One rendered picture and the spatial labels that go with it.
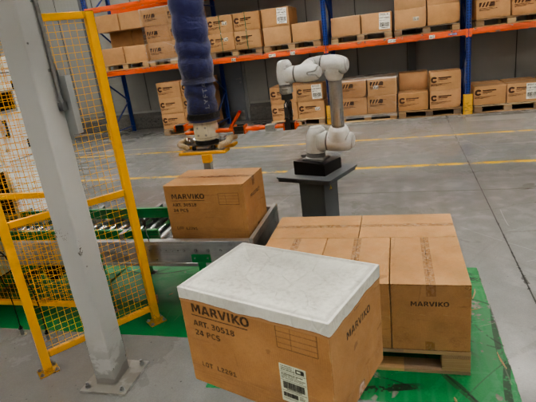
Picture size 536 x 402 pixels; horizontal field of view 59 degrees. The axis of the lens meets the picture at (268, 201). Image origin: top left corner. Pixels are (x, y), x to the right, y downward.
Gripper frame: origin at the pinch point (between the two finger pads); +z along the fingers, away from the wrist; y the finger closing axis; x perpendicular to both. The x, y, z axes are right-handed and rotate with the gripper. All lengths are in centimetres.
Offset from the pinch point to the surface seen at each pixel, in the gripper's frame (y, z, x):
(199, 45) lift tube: 10, -56, -52
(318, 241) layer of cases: 28, 73, 18
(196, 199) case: 23, 42, -65
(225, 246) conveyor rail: 37, 72, -44
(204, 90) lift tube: 10, -28, -53
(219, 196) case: 24, 41, -48
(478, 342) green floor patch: 53, 127, 111
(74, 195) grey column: 106, 11, -95
